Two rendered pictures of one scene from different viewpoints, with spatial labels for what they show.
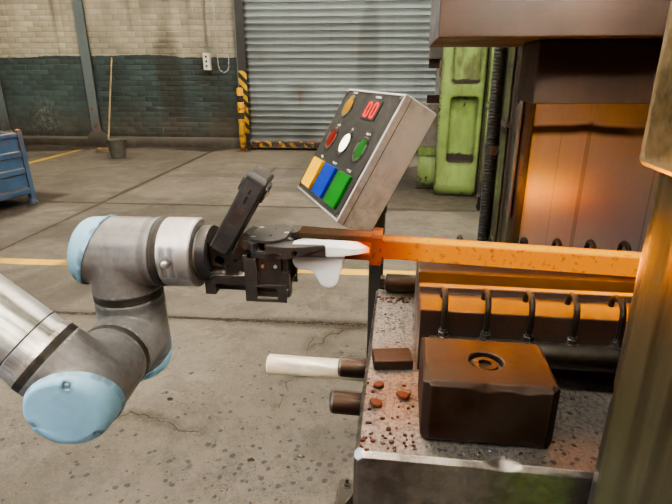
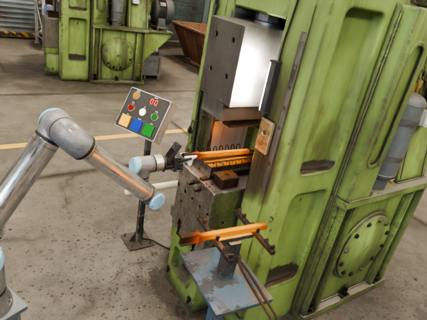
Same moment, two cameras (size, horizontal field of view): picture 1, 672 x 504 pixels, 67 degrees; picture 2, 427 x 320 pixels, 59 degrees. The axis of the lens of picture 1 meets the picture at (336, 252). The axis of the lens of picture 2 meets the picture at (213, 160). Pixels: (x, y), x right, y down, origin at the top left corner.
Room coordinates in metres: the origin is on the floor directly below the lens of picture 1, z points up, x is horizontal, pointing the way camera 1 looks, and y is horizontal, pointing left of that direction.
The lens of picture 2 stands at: (-0.84, 1.24, 1.94)
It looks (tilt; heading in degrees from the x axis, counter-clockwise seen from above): 25 degrees down; 315
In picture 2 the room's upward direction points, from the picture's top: 11 degrees clockwise
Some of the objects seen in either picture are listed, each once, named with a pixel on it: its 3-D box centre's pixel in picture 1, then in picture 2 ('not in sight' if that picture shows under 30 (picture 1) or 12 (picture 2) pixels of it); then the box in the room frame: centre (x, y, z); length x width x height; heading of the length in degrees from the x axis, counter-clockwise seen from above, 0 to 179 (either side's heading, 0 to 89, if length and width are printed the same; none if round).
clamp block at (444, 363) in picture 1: (482, 389); (226, 180); (0.42, -0.14, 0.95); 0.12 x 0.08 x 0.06; 83
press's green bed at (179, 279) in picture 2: not in sight; (215, 258); (0.52, -0.32, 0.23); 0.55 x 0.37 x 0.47; 83
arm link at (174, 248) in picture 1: (187, 252); (157, 162); (0.62, 0.19, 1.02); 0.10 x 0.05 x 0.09; 173
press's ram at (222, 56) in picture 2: not in sight; (256, 64); (0.54, -0.31, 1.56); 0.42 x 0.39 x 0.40; 83
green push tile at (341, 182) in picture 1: (339, 190); (148, 130); (1.04, -0.01, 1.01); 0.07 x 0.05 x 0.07; 18
